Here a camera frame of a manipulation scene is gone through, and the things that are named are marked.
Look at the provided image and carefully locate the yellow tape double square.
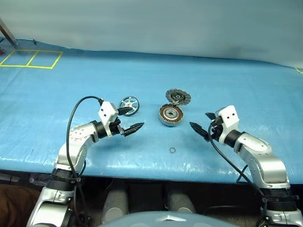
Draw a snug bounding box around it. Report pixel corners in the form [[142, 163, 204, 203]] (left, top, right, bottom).
[[0, 49, 64, 70]]

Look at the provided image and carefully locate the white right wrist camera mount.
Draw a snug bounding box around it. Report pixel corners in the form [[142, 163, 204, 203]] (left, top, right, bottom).
[[216, 105, 240, 144]]

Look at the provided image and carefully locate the grey robot torso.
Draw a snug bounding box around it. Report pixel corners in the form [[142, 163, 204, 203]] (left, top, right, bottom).
[[96, 210, 240, 227]]

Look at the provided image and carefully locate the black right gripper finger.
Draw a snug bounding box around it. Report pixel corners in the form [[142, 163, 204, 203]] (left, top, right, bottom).
[[204, 112, 220, 122], [189, 122, 211, 142]]

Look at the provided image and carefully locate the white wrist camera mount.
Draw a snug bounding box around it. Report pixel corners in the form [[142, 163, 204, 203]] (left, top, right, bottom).
[[97, 101, 119, 138], [216, 105, 240, 144]]

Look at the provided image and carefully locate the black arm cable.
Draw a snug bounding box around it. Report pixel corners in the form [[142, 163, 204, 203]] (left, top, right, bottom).
[[207, 122, 269, 227], [67, 95, 105, 227]]

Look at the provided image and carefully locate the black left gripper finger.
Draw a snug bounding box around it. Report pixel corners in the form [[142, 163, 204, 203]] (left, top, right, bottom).
[[122, 122, 145, 138], [117, 107, 136, 117]]

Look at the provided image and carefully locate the motor stator with copper windings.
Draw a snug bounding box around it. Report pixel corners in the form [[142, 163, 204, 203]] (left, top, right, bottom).
[[158, 104, 185, 128]]

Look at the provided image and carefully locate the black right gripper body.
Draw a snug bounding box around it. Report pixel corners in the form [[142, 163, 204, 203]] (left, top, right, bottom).
[[209, 116, 223, 142]]

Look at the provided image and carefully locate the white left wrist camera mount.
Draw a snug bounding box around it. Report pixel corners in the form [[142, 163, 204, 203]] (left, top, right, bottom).
[[97, 101, 119, 138]]

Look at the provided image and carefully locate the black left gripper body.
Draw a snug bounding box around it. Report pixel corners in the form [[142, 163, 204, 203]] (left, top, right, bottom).
[[109, 118, 126, 137]]

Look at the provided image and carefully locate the slanted metal post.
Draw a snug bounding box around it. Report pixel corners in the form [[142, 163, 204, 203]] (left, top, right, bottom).
[[0, 17, 18, 46]]

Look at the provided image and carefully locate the blue plastic table cover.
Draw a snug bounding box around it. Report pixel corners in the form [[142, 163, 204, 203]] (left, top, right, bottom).
[[0, 37, 303, 184]]

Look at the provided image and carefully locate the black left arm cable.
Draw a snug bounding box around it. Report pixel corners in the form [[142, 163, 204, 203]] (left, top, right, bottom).
[[67, 95, 105, 227]]

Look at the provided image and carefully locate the finned round metal disc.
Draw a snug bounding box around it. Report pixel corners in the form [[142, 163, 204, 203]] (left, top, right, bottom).
[[165, 88, 192, 106]]

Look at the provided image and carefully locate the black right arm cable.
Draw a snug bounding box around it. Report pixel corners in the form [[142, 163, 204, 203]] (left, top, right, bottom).
[[207, 122, 269, 227]]

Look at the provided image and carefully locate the grey rounded robot knee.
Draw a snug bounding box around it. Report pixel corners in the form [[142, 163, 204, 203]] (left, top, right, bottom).
[[101, 183, 130, 224], [166, 190, 197, 215]]

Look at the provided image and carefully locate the spoked silver motor cover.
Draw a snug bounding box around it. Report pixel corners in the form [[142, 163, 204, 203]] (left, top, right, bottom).
[[119, 96, 140, 117]]

